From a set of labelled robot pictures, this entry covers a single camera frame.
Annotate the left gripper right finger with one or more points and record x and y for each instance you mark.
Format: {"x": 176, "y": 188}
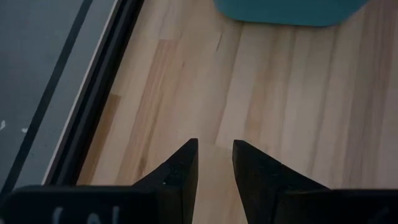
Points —
{"x": 261, "y": 186}

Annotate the black aluminium table frame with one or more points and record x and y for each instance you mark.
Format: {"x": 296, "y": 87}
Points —
{"x": 102, "y": 77}

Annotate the teal plastic basket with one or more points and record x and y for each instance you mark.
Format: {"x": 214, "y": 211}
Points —
{"x": 289, "y": 12}

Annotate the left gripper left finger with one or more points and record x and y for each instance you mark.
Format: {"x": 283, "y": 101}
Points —
{"x": 180, "y": 186}

